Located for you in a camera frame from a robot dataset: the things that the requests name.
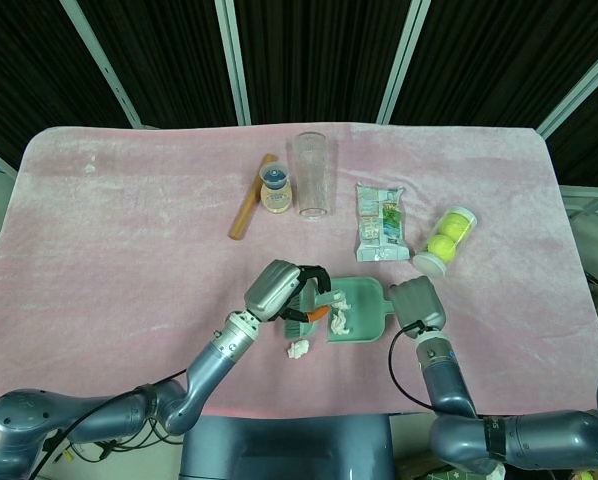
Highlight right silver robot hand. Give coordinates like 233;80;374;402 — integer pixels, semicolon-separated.
388;275;449;332

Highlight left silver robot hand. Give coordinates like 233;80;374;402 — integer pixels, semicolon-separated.
242;258;333;326

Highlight green plastic hand brush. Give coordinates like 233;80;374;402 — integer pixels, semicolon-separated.
282;280;345;342

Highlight green plastic dustpan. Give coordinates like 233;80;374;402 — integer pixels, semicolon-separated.
325;276;396;346

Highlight yellow tennis ball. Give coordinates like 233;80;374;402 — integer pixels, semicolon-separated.
438;212;473;239
427;234;458;262

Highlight clear plastic ball tube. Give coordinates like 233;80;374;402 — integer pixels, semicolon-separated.
411;205;479;279

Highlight white green snack packet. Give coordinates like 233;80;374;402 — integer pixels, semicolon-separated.
353;182;411;264

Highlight wooden rolling pin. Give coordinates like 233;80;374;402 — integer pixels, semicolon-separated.
228;153;278;241

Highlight seasoning bottle with blue cap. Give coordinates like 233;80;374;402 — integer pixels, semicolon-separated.
259;162;294;214

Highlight clear textured glass tumbler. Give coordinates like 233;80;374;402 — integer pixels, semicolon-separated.
292;131;336;221

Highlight blue-grey robot torso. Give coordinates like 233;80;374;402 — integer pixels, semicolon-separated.
178;413;395;480

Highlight pink fleece table cloth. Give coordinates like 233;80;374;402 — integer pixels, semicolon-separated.
0;121;598;417

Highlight white background rack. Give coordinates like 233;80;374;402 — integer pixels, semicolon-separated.
560;183;598;221

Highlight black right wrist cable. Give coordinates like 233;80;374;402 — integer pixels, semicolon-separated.
387;319;480;416

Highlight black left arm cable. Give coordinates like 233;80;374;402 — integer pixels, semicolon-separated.
28;368;190;480

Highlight white partition post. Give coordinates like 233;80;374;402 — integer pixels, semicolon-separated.
377;0;433;124
537;34;598;140
60;0;144;127
215;0;253;126

